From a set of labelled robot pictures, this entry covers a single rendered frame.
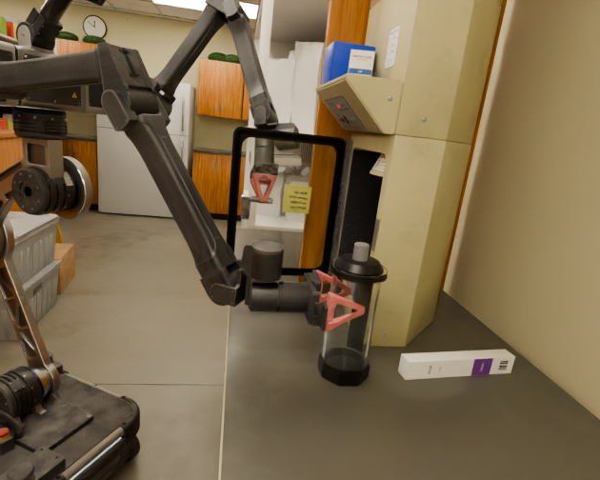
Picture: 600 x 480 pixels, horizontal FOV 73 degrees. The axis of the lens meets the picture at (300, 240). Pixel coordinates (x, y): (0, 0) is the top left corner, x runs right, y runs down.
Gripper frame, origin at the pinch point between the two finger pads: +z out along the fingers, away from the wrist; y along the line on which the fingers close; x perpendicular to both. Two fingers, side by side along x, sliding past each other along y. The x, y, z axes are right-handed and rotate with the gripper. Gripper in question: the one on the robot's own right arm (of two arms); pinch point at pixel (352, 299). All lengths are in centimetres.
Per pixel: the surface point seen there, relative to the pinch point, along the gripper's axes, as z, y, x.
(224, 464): -22.5, -22.3, 16.0
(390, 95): 4.4, 9.8, -38.3
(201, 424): -32, 97, 109
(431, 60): 11.6, 9.8, -45.6
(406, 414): 8.6, -12.5, 16.0
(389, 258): 10.1, 10.1, -5.6
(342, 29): 2, 47, -57
